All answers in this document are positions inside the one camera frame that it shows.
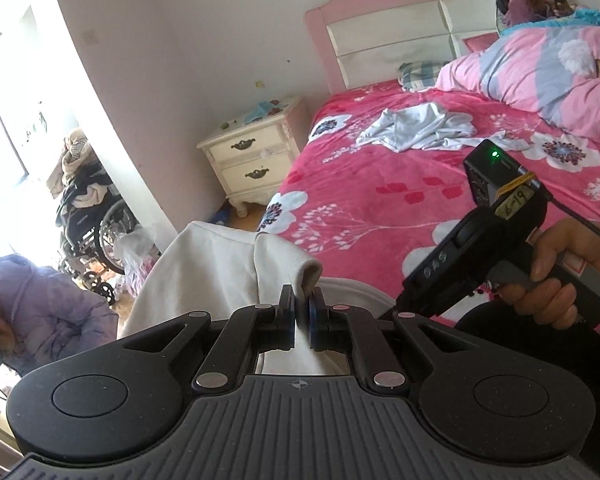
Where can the white plastic bag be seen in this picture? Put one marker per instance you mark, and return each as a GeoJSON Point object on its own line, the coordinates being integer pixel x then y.
{"type": "Point", "coordinates": [135, 265]}

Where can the cream nightstand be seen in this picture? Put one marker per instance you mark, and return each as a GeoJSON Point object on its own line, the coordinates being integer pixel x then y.
{"type": "Point", "coordinates": [250, 155]}

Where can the pink pillow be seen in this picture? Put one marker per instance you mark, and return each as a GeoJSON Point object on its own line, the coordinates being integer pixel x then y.
{"type": "Point", "coordinates": [480, 44]}

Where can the white shirt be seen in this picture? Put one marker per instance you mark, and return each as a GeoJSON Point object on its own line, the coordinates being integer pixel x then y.
{"type": "Point", "coordinates": [420, 127]}

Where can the person's black pants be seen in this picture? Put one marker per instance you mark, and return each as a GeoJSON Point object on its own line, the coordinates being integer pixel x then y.
{"type": "Point", "coordinates": [555, 400]}

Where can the checkered pillow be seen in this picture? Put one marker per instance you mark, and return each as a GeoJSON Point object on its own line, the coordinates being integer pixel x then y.
{"type": "Point", "coordinates": [422, 75]}

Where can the doll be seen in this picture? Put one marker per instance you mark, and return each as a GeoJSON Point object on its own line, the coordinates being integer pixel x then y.
{"type": "Point", "coordinates": [525, 0]}

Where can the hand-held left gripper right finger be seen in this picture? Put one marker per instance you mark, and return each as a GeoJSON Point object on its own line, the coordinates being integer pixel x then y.
{"type": "Point", "coordinates": [314, 320]}

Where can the teal cloth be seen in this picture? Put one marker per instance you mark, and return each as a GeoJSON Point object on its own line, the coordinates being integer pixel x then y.
{"type": "Point", "coordinates": [590, 17]}

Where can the pink and grey duvet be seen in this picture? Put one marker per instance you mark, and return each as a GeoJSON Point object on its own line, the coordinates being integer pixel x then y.
{"type": "Point", "coordinates": [540, 70]}

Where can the person's right hand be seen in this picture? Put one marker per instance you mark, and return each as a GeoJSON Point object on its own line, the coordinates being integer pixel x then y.
{"type": "Point", "coordinates": [565, 270]}

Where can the pink bed headboard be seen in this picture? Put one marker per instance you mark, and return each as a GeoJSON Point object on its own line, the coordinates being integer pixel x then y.
{"type": "Point", "coordinates": [395, 25]}

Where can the beige jacket with black trim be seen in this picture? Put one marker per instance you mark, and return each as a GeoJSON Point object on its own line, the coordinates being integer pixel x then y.
{"type": "Point", "coordinates": [220, 270]}

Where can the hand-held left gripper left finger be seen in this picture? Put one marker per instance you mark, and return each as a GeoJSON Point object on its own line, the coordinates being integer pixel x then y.
{"type": "Point", "coordinates": [291, 320]}

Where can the blue cloth on nightstand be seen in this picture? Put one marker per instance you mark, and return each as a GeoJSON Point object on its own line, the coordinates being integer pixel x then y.
{"type": "Point", "coordinates": [257, 112]}

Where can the wheelchair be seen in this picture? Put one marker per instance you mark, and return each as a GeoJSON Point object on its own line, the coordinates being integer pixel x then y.
{"type": "Point", "coordinates": [100, 230]}

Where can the clothes heap on wheelchair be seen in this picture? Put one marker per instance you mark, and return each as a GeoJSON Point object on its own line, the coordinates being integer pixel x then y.
{"type": "Point", "coordinates": [80, 160]}

